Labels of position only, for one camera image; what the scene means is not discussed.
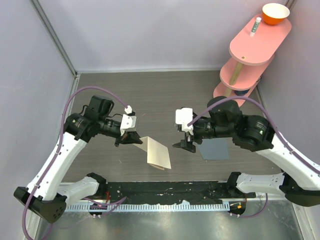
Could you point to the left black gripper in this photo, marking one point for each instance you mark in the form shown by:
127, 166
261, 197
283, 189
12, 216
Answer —
124, 137

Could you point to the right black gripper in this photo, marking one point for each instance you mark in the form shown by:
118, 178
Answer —
189, 139

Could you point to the blue grey envelope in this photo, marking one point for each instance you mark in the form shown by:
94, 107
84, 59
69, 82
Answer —
214, 149

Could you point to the beige letter paper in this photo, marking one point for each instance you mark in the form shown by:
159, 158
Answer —
157, 153

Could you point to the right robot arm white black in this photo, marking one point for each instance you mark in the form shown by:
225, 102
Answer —
299, 180

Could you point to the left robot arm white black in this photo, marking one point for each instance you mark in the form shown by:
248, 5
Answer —
43, 195

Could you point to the blue object under shelf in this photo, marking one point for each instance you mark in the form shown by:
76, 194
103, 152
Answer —
241, 92

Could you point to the pink three tier shelf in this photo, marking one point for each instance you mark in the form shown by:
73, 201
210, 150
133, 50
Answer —
250, 56

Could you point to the white glue stick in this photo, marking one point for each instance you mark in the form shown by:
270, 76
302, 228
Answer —
255, 26

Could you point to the orange bowl white inside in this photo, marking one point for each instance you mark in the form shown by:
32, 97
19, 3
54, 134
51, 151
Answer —
274, 13

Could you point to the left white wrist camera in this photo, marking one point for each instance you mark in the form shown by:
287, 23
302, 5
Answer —
128, 121

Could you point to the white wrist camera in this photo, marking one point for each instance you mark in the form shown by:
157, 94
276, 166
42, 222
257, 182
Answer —
128, 121
183, 117

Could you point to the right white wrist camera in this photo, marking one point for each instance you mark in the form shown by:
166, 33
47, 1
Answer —
183, 117

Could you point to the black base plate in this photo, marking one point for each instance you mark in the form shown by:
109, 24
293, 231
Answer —
172, 192

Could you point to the white slotted cable duct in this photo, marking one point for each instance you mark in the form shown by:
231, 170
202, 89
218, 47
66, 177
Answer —
130, 208

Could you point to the aluminium frame rail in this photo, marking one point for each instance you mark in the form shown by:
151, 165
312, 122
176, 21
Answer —
53, 35

